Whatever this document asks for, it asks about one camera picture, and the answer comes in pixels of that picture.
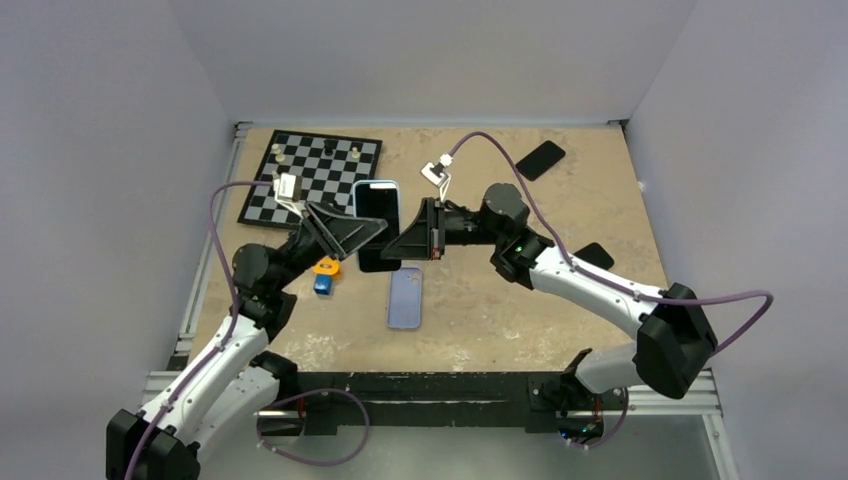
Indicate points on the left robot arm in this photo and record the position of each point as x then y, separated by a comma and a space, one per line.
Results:
173, 435

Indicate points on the blue toy brick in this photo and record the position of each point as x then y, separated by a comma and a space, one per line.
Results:
323, 284

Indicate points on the phone in dark case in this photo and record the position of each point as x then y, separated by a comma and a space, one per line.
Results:
596, 255

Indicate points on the black white chessboard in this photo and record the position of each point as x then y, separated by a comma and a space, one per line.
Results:
324, 178

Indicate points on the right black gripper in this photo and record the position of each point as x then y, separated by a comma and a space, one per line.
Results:
421, 241

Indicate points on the yellow toy brick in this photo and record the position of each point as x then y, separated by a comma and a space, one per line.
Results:
328, 267

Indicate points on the black phone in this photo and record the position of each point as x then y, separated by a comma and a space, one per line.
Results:
540, 160

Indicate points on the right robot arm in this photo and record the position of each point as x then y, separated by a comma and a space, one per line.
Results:
671, 338

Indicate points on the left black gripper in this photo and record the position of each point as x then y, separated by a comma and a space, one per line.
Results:
339, 235

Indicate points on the black chess piece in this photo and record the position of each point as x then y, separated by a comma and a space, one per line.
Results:
329, 147

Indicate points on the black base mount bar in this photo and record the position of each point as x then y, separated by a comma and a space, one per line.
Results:
536, 402

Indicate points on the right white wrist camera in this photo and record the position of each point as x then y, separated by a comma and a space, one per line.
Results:
437, 174

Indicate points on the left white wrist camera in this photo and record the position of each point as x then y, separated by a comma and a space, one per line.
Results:
287, 193

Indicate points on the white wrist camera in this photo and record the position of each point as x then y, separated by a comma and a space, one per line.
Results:
437, 174
287, 193

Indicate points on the lilac phone case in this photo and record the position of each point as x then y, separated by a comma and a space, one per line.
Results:
404, 305

